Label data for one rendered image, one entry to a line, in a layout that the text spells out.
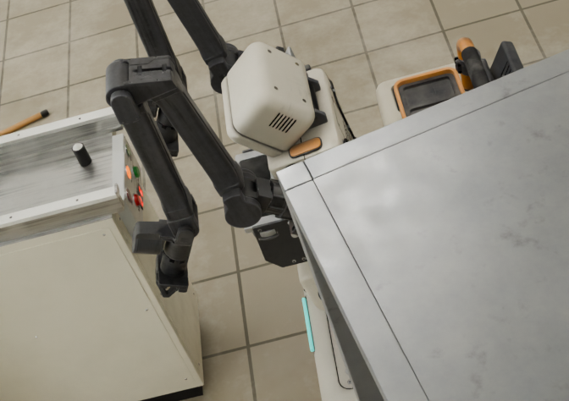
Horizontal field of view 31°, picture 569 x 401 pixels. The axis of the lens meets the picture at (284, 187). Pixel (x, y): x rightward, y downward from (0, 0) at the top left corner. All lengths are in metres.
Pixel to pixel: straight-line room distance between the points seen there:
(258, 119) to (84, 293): 0.78
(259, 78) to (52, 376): 1.19
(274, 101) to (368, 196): 1.18
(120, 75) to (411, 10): 2.36
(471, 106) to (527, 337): 0.28
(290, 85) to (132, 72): 0.42
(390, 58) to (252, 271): 1.05
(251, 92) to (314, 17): 2.08
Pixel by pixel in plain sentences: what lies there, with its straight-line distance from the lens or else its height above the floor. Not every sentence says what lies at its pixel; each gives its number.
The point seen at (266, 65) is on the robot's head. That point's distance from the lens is 2.21.
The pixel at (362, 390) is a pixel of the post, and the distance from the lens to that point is 1.30.
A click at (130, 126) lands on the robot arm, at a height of 1.29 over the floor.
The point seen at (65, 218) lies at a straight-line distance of 2.51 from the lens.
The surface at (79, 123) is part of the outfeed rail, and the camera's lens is 2.69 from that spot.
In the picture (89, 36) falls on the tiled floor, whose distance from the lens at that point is 4.58.
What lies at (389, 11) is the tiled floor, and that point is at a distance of 4.16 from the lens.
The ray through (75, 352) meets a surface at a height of 0.38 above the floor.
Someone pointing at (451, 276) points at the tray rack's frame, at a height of 1.82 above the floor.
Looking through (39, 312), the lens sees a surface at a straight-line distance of 2.76.
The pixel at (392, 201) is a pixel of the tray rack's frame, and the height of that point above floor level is 1.82.
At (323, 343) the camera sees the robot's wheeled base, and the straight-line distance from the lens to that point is 2.79.
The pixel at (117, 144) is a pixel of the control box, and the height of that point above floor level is 0.84.
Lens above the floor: 2.53
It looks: 45 degrees down
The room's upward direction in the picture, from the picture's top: 20 degrees counter-clockwise
